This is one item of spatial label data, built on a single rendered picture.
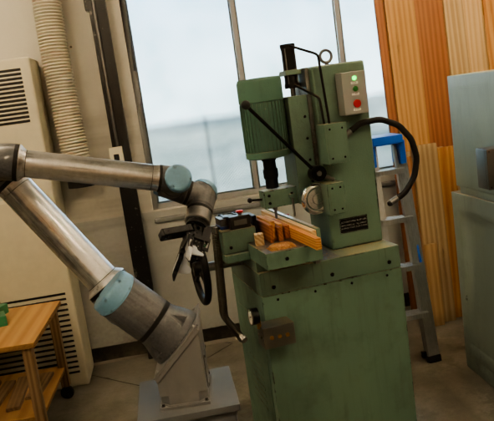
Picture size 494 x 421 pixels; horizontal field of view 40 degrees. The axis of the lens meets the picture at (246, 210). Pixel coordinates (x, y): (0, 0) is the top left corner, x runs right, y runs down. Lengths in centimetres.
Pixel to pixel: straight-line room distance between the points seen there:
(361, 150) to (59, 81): 180
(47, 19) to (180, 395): 234
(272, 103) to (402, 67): 160
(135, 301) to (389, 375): 117
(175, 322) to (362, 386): 97
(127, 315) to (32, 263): 177
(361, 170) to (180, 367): 110
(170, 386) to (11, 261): 188
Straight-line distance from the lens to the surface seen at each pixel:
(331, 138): 253
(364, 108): 261
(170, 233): 221
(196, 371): 207
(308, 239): 234
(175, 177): 216
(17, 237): 376
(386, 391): 282
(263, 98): 255
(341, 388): 272
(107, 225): 399
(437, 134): 414
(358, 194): 268
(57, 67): 378
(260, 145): 257
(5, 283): 383
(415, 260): 349
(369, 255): 262
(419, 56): 409
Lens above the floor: 144
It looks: 9 degrees down
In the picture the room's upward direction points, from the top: 8 degrees counter-clockwise
